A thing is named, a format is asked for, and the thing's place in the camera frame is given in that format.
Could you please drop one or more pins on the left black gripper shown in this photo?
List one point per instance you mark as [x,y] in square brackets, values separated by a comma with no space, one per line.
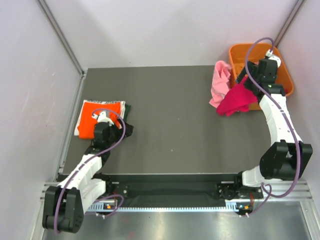
[119,131]

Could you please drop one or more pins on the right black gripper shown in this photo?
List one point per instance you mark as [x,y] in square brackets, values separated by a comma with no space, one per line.
[252,68]

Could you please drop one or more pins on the magenta t shirt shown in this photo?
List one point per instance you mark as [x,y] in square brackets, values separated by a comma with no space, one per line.
[238,99]

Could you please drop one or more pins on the light pink t shirt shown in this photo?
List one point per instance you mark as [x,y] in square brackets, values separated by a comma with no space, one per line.
[220,85]

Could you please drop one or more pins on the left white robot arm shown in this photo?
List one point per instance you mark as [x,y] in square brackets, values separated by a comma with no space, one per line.
[66,203]

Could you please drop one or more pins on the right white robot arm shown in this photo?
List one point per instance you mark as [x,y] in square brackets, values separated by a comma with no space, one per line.
[287,156]

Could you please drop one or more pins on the folded dark green t shirt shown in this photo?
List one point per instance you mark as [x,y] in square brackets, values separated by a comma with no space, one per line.
[128,112]

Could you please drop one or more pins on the orange plastic basket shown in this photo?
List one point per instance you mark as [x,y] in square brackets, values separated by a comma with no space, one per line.
[237,54]

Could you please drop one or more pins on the folded white printed t shirt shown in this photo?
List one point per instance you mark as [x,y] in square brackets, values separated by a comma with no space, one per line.
[121,105]

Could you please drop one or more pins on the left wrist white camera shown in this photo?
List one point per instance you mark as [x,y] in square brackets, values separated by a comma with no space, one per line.
[103,117]

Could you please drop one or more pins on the wrist white camera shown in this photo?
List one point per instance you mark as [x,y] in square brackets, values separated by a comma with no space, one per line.
[271,56]
[103,117]

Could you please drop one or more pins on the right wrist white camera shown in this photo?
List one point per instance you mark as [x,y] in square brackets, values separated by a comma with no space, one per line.
[271,56]

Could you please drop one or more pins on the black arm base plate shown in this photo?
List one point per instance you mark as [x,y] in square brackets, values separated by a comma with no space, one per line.
[178,190]

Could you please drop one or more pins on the grey slotted cable duct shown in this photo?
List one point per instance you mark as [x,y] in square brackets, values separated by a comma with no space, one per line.
[108,206]

